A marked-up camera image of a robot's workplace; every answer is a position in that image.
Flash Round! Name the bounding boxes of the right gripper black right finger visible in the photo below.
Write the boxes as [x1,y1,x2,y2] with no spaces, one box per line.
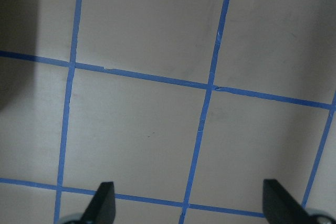
[262,179,315,224]

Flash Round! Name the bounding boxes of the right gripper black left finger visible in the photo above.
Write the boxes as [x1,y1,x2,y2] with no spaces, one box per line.
[80,182,116,224]

